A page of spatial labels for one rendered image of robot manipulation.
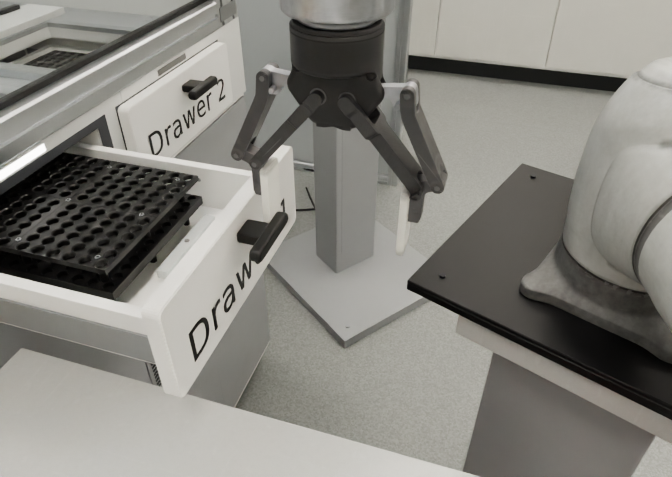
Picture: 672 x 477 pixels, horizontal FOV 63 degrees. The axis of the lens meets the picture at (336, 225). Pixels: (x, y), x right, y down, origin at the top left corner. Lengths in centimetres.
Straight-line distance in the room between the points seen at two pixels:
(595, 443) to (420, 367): 87
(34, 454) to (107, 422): 7
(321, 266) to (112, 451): 132
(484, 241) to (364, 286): 103
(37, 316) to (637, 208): 56
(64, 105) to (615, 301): 66
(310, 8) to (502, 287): 42
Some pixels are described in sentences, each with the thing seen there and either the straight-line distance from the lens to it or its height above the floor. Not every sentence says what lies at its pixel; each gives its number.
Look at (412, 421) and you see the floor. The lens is 150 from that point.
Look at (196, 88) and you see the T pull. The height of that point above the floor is 91.
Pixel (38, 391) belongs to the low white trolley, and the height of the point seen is 76.
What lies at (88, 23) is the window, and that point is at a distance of 78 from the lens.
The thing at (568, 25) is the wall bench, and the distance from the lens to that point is 335.
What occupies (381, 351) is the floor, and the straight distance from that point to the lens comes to 163.
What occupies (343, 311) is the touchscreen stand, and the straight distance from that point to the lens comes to 168.
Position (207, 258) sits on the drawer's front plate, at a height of 92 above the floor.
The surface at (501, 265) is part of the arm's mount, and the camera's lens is 73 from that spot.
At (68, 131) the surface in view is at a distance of 73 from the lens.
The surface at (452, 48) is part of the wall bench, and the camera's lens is 340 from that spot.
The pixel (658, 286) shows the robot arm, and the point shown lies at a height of 92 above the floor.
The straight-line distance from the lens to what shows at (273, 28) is 222.
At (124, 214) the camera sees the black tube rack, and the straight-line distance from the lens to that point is 62.
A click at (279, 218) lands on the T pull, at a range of 55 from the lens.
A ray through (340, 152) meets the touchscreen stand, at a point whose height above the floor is 49.
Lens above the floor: 123
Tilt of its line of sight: 36 degrees down
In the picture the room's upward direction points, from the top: straight up
